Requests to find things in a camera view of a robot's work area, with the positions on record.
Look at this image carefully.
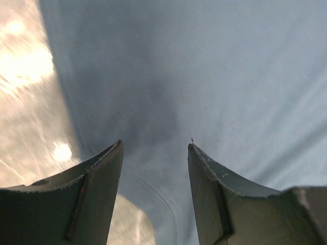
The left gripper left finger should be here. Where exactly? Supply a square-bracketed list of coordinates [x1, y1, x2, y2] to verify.
[1, 141, 124, 244]

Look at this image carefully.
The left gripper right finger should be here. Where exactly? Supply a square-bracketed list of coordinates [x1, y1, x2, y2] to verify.
[188, 144, 326, 245]

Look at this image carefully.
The blue-grey t-shirt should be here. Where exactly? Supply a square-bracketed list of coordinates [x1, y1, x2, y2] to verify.
[40, 1, 326, 244]

